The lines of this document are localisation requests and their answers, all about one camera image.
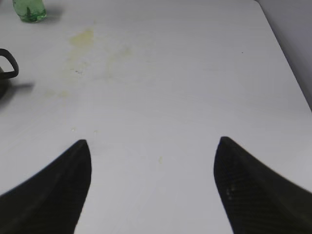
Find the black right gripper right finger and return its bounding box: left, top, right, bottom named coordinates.
left=214, top=136, right=312, bottom=234

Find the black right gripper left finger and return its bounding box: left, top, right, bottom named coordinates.
left=0, top=139, right=92, bottom=234

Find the black mug white interior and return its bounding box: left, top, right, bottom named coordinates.
left=0, top=48, right=20, bottom=100

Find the green soda bottle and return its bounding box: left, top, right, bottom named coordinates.
left=12, top=0, right=46, bottom=23

